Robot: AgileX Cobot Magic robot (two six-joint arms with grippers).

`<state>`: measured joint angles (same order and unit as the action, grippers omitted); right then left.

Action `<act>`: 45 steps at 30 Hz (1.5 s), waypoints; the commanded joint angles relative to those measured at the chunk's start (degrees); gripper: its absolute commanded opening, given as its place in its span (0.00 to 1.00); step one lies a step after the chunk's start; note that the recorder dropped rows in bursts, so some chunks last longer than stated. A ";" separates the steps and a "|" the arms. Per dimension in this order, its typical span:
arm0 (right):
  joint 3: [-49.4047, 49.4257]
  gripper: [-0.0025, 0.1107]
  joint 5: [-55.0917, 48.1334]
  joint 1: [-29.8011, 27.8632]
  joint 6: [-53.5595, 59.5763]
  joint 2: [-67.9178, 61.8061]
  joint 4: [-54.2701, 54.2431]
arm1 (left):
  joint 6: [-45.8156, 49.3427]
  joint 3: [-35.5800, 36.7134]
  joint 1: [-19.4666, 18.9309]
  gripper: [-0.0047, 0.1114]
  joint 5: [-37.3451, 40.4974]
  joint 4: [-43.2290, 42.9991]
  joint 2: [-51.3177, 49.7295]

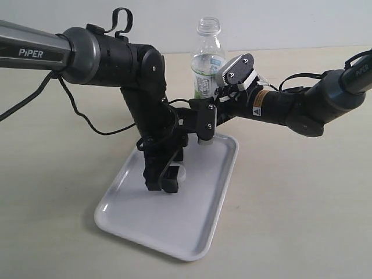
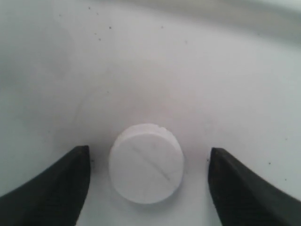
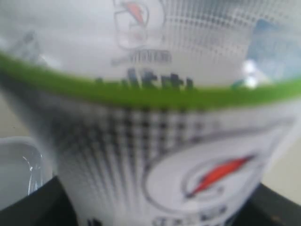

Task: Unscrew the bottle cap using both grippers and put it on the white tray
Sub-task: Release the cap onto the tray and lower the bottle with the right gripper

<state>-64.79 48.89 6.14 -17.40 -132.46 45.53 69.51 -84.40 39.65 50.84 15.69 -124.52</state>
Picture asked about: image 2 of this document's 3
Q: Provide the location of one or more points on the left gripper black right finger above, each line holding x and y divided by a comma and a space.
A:
242, 198

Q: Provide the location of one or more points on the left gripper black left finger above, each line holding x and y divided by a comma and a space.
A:
53, 198

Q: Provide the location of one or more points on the white bottle cap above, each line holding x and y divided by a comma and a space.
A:
146, 164

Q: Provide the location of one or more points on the white plastic tray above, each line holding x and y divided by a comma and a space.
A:
216, 73

